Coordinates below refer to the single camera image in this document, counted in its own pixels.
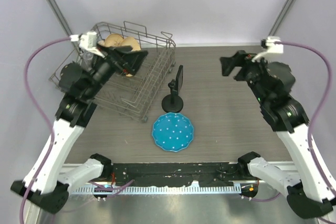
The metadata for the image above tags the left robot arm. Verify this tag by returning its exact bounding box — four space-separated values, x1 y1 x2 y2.
11 45 148 214

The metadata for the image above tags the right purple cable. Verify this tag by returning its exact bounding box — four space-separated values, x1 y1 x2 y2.
278 40 336 224

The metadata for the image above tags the beige bird plate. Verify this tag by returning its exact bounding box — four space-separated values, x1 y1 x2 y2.
104 34 124 47
120 37 141 68

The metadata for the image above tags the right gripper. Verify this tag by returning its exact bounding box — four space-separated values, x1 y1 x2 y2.
220 49 274 105

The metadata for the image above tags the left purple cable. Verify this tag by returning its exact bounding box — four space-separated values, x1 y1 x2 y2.
18 37 73 224

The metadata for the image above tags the beige bird plate front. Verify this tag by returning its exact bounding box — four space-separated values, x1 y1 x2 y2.
120 37 141 68

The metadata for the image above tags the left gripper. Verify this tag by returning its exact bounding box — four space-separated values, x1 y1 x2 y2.
83 42 147 99

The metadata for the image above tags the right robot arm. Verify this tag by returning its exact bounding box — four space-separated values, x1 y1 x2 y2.
219 50 335 219

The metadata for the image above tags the blue polka dot plate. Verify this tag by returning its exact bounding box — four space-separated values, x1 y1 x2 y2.
151 112 194 152

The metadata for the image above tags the beige bird plate rear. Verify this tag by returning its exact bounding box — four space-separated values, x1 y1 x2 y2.
104 34 124 47

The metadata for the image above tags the purple cable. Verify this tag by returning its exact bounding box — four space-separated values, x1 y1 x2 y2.
18 37 73 224
278 40 336 224

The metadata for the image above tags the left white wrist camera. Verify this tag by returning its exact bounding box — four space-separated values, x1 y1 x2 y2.
69 31 105 58

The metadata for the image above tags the black phone stand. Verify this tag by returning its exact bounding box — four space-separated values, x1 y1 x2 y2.
161 79 184 113

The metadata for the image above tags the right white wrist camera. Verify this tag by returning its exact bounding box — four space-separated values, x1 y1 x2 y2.
252 36 283 62

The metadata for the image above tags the clear drinking glass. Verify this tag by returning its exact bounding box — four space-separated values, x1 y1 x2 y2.
81 51 94 71

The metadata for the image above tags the black smartphone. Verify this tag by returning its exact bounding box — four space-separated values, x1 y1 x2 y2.
175 65 184 92

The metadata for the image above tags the white slotted cable duct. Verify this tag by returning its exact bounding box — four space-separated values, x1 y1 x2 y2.
70 184 241 197

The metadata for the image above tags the grey wire dish rack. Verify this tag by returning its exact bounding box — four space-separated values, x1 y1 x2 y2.
50 22 176 122

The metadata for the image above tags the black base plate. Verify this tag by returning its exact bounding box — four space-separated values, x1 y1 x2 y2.
111 162 257 187

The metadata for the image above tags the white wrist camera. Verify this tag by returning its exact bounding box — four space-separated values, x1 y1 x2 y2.
252 36 283 62
69 31 105 58

